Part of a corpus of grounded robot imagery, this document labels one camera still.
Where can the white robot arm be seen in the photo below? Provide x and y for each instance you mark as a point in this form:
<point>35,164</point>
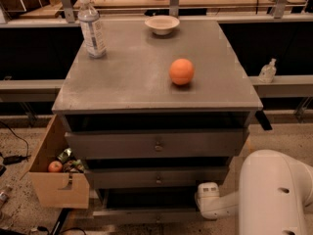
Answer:
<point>275,192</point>

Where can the clear sanitizer pump bottle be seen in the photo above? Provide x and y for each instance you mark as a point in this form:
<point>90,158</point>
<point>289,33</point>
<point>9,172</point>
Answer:
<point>268,72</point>

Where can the grey bottom drawer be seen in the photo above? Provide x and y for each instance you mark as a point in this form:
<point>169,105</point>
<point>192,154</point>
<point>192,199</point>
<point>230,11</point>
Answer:
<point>148,205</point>

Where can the black power adapter with cable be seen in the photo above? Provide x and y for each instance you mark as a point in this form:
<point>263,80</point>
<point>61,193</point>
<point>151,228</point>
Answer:
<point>15,159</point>

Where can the grey drawer cabinet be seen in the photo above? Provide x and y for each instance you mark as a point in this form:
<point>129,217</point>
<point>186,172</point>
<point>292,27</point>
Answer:
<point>130,90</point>

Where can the clear plastic water bottle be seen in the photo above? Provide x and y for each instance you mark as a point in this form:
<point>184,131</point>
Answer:
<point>91,27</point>

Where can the grey drawer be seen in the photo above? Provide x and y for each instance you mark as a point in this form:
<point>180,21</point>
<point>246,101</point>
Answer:
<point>148,177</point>
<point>211,143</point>
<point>148,205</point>

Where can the green snack packets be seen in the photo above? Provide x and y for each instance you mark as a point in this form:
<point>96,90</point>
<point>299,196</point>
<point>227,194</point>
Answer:
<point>69,162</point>

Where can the orange ball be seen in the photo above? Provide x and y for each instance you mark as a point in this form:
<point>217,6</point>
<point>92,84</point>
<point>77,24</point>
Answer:
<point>181,71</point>

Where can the red apple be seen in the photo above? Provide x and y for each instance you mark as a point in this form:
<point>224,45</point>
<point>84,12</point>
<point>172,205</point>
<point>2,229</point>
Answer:
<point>55,166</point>

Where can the white ceramic bowl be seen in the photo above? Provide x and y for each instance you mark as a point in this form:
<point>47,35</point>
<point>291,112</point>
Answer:
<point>162,25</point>

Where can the grey top drawer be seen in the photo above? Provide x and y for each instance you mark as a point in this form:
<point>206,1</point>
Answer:
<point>211,143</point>

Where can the wooden box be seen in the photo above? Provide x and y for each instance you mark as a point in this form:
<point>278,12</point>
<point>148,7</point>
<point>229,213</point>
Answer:
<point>56,189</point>

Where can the grey middle drawer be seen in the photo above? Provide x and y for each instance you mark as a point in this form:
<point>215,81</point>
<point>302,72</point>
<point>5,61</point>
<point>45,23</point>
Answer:
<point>148,177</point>

